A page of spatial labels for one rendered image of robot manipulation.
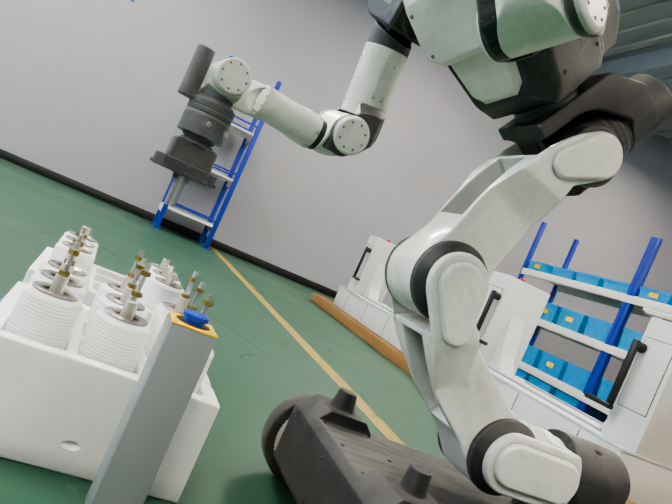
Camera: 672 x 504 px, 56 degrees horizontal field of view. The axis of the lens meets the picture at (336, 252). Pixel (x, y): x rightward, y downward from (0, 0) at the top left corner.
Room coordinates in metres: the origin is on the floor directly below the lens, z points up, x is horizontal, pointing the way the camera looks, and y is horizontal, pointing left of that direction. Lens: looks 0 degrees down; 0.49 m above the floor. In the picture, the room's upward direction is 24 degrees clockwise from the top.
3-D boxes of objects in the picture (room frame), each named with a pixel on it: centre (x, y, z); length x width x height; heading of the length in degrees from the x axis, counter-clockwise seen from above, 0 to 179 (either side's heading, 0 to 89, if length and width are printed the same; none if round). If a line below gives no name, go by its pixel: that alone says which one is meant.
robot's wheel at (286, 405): (1.38, -0.11, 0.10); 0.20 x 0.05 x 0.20; 109
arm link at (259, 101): (1.21, 0.30, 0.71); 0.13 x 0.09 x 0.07; 118
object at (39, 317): (1.03, 0.39, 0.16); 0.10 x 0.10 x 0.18
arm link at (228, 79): (1.17, 0.33, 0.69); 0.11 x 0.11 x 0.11; 28
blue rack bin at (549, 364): (6.92, -2.85, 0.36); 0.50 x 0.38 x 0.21; 109
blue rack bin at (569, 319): (6.91, -2.83, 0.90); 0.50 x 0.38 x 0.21; 110
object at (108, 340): (1.07, 0.28, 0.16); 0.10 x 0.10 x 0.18
